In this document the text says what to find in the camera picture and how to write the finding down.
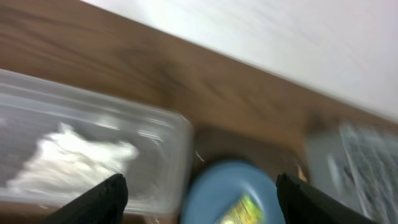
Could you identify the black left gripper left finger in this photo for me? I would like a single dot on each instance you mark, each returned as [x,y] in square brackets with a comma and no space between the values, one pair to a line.
[103,204]

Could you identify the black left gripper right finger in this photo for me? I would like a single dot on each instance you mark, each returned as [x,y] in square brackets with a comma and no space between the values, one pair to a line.
[303,204]

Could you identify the yellow green snack wrapper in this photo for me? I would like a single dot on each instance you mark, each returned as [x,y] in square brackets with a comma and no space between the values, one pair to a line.
[244,211]

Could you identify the white paper napkin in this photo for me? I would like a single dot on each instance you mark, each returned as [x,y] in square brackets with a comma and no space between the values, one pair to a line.
[67,164]

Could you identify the clear plastic waste bin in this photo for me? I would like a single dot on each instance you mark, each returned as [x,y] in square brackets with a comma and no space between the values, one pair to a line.
[32,107]

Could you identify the blue plate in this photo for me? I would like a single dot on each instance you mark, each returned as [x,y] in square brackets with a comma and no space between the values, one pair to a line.
[221,185]

